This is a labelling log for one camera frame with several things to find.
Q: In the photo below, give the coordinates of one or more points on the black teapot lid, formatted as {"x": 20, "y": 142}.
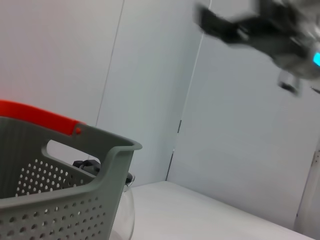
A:
{"x": 87, "y": 165}

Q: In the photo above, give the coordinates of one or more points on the grey-green perforated storage bin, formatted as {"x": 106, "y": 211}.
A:
{"x": 62, "y": 200}

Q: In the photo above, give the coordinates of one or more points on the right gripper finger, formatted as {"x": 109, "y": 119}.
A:
{"x": 215, "y": 22}

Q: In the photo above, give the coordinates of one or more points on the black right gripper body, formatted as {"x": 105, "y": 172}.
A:
{"x": 270, "y": 35}

